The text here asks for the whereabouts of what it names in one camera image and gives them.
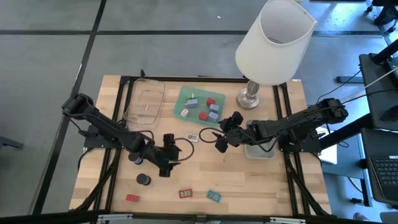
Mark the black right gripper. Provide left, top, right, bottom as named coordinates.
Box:
left=214, top=111, right=261, bottom=154

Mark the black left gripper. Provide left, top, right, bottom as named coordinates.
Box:
left=141, top=133, right=182, bottom=179

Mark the black hourglass blue sand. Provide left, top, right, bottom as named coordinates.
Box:
left=127, top=152, right=144, bottom=166

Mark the black office chair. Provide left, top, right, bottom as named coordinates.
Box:
left=364, top=0, right=398, bottom=34

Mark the white plastic bin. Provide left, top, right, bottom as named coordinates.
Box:
left=244, top=119, right=277, bottom=160

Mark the green translucent plastic tray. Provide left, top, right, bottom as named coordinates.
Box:
left=173, top=85, right=227, bottom=126

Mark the clear plastic container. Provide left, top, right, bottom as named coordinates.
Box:
left=123, top=78, right=167, bottom=128

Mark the silver table lamp white shade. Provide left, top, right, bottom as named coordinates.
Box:
left=234, top=0, right=318, bottom=111

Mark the white paper sheet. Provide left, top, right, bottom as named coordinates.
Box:
left=317, top=129, right=339, bottom=166

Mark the black stand pole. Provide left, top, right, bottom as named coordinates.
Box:
left=318, top=113, right=374, bottom=150
left=369, top=38, right=398, bottom=65

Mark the black crossbeam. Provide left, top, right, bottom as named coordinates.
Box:
left=0, top=210, right=398, bottom=224

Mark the black side desk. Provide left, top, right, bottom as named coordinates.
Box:
left=359, top=126, right=398, bottom=208
left=358, top=52, right=398, bottom=132

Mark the black laptop keyboard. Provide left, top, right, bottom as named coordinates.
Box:
left=369, top=154, right=398, bottom=202

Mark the black looped camera cable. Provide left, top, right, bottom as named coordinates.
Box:
left=198, top=126, right=225, bottom=144
left=172, top=137, right=195, bottom=163

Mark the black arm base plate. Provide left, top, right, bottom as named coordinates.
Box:
left=83, top=124, right=125, bottom=149
left=277, top=129, right=322, bottom=154

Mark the silver mounting bracket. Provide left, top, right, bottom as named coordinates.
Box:
left=97, top=213, right=134, bottom=223
left=269, top=217, right=307, bottom=224

